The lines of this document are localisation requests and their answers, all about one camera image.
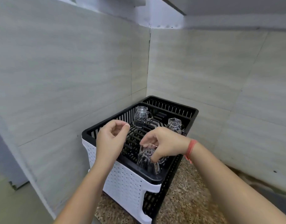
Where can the person's left hand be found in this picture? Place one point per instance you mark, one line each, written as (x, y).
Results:
(110, 144)

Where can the person's right hand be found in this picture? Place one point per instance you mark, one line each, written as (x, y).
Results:
(167, 142)

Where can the clear glass cup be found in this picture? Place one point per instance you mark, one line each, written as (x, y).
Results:
(141, 116)
(174, 125)
(146, 160)

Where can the black dish rack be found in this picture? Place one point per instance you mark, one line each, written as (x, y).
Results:
(171, 109)

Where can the person's right forearm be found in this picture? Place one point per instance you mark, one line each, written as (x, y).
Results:
(234, 186)

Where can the person's left forearm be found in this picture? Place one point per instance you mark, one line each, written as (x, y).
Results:
(79, 195)

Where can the orange wrist thread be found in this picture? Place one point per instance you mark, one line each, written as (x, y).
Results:
(190, 149)

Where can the white drip tray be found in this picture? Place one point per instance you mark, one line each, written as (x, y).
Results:
(126, 188)

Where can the white stone overhead shelf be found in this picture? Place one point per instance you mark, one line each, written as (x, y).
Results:
(227, 5)

